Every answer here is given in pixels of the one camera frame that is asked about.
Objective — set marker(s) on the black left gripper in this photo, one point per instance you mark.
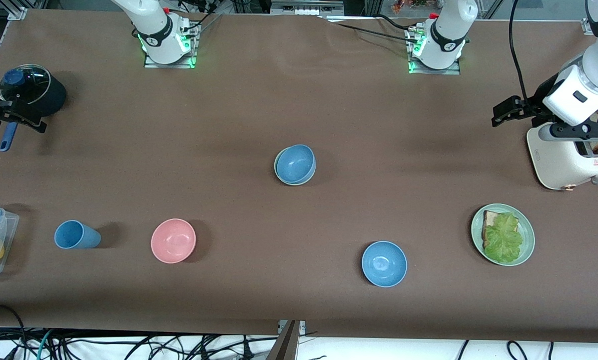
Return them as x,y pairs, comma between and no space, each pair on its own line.
537,103

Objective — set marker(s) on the blue bowl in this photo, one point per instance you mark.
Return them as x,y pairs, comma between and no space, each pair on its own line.
295,164
384,263

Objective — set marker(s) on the green bowl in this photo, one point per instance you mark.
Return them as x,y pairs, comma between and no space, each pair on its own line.
278,175

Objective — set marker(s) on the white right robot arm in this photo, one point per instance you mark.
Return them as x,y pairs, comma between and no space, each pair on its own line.
153,25

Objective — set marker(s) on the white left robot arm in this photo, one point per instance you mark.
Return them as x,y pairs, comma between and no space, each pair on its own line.
446,30

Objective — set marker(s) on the pink bowl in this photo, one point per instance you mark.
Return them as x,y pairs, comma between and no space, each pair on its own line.
172,241

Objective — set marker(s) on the glass lid with blue knob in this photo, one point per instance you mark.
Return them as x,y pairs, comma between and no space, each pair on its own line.
31,80

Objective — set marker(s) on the dark blue saucepan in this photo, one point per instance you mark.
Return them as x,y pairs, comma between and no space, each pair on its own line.
56,95

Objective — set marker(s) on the white toaster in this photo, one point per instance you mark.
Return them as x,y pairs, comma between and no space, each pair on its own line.
559,165

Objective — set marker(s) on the bread slice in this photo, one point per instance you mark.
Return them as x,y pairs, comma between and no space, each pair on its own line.
490,217

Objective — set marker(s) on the green plate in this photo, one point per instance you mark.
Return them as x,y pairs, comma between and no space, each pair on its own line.
527,227

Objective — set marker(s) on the green lettuce leaf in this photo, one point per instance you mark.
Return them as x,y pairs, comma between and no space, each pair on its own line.
504,240

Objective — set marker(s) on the blue cup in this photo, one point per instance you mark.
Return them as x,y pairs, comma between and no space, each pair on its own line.
73,235

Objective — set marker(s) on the brown table cover cloth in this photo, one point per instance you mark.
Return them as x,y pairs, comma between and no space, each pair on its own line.
298,100

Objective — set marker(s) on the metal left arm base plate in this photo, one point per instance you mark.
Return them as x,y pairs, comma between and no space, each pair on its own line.
429,71

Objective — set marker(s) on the aluminium corner bracket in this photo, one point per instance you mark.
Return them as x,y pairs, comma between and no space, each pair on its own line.
18,12
586,27

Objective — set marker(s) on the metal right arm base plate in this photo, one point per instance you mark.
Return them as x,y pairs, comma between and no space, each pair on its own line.
188,63

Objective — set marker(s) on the grey metal frame rail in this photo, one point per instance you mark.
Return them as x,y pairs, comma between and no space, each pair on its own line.
306,6

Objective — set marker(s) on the metal support post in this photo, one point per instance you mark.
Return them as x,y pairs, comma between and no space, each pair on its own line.
286,345

